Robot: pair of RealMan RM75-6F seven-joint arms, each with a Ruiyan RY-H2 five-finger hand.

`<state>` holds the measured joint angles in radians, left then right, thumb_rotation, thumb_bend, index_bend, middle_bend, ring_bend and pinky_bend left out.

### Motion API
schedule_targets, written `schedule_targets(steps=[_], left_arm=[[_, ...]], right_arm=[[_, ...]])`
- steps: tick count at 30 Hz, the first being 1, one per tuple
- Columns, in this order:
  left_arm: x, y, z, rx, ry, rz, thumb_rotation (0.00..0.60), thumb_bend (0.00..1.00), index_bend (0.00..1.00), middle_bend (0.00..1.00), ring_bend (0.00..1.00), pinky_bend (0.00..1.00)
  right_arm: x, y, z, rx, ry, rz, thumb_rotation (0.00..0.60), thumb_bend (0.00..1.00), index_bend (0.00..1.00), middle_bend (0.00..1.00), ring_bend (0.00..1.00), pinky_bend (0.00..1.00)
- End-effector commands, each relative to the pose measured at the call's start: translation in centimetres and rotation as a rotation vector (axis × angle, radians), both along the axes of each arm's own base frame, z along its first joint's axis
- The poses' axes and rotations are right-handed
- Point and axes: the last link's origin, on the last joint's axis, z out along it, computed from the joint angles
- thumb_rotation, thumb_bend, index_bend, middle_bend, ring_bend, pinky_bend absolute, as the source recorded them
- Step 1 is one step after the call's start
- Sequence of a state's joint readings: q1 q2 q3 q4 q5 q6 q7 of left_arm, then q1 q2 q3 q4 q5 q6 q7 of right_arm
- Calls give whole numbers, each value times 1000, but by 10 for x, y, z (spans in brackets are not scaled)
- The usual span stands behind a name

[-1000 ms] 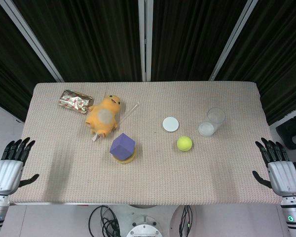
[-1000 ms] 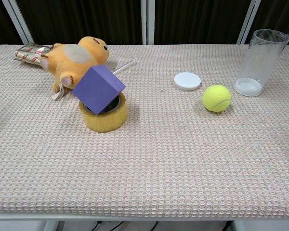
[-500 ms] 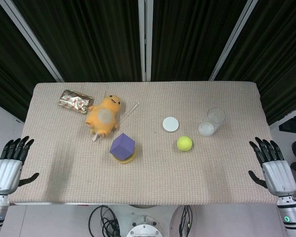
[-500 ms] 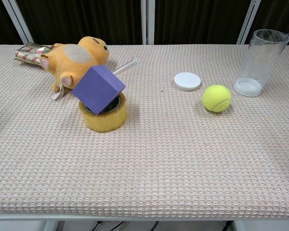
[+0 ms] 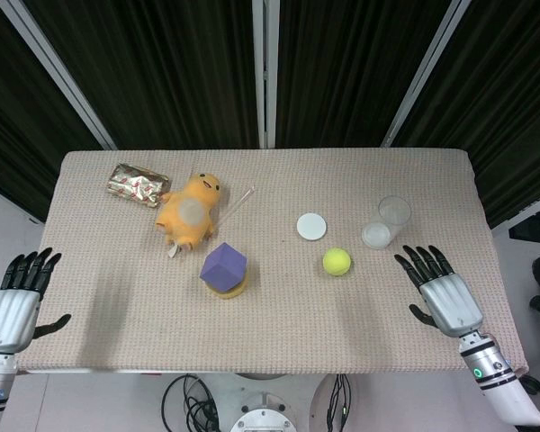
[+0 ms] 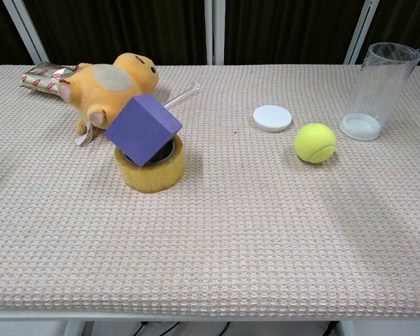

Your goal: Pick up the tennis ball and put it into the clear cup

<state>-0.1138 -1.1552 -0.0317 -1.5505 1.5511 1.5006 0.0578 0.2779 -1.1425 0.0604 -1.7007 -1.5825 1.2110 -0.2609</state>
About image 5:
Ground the black cable bundle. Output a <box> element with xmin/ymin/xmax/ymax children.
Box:
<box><xmin>162</xmin><ymin>373</ymin><xmax>221</xmax><ymax>432</ymax></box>
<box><xmin>324</xmin><ymin>373</ymin><xmax>353</xmax><ymax>432</ymax></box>

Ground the black curtain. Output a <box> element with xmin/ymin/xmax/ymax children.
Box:
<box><xmin>0</xmin><ymin>0</ymin><xmax>540</xmax><ymax>229</ymax></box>

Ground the gold foil snack packet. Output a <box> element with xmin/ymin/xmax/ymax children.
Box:
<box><xmin>106</xmin><ymin>162</ymin><xmax>171</xmax><ymax>209</ymax></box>

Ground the purple foam cube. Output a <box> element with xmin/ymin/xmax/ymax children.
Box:
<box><xmin>200</xmin><ymin>242</ymin><xmax>248</xmax><ymax>293</ymax></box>

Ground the yellow tape roll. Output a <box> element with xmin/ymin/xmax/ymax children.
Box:
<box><xmin>207</xmin><ymin>277</ymin><xmax>248</xmax><ymax>301</ymax></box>

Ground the orange plush toy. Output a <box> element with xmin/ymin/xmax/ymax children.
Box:
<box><xmin>155</xmin><ymin>172</ymin><xmax>223</xmax><ymax>251</ymax></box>

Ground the white metal frame post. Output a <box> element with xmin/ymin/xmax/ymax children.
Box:
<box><xmin>381</xmin><ymin>0</ymin><xmax>473</xmax><ymax>149</ymax></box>
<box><xmin>0</xmin><ymin>0</ymin><xmax>118</xmax><ymax>150</ymax></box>
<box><xmin>250</xmin><ymin>0</ymin><xmax>281</xmax><ymax>149</ymax></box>

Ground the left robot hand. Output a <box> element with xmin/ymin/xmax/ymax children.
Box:
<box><xmin>0</xmin><ymin>247</ymin><xmax>72</xmax><ymax>354</ymax></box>

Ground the transparent plastic cylinder container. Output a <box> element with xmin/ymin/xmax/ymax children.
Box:
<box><xmin>360</xmin><ymin>195</ymin><xmax>412</xmax><ymax>249</ymax></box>

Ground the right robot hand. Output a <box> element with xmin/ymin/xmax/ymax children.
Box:
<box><xmin>393</xmin><ymin>244</ymin><xmax>485</xmax><ymax>338</ymax></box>

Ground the white round lid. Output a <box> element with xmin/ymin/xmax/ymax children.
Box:
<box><xmin>296</xmin><ymin>211</ymin><xmax>329</xmax><ymax>242</ymax></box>

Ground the beige waffle tablecloth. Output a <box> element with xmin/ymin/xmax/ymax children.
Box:
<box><xmin>14</xmin><ymin>148</ymin><xmax>529</xmax><ymax>375</ymax></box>

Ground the yellow tennis ball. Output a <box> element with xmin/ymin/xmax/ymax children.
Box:
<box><xmin>322</xmin><ymin>247</ymin><xmax>354</xmax><ymax>276</ymax></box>

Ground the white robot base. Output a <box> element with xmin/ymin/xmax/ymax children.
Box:
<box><xmin>202</xmin><ymin>373</ymin><xmax>338</xmax><ymax>432</ymax></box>

